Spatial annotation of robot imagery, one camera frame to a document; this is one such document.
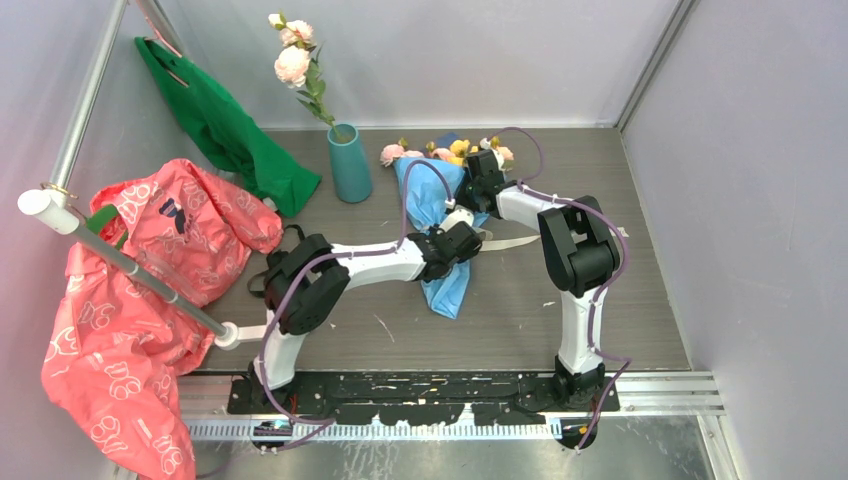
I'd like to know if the blue paper bouquet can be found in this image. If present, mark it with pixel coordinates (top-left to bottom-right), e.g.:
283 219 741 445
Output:
378 131 517 321

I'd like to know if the cream printed ribbon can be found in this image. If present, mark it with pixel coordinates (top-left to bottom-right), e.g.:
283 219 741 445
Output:
473 225 629 253

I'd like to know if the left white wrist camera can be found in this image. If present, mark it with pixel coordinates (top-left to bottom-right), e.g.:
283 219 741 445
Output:
439 206 474 232

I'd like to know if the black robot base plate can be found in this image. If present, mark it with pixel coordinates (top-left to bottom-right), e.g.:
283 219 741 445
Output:
226 371 620 426

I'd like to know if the pink printed raincoat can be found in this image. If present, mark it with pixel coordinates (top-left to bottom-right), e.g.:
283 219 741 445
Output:
41 159 283 479

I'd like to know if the green cloth bag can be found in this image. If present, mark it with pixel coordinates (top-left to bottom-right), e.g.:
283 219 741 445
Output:
134 37 322 217

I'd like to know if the silver metal frame pole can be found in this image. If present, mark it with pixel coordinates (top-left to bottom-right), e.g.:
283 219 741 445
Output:
48 0 127 195

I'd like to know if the pink rose stem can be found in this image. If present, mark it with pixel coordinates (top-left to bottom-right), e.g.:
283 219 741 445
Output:
268 11 351 143

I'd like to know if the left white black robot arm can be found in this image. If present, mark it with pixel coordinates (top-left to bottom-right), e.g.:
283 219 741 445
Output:
252 222 483 413

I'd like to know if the teal ceramic vase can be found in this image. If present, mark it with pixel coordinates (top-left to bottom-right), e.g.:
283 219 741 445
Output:
327 123 373 204

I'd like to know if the grey rod with white caps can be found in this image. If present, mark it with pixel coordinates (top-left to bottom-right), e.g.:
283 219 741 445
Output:
17 189 273 351

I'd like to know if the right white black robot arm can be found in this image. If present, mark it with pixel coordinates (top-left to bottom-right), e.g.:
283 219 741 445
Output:
457 150 621 411

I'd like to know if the aluminium rail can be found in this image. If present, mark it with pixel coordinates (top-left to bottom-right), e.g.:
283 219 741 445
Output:
178 370 727 442

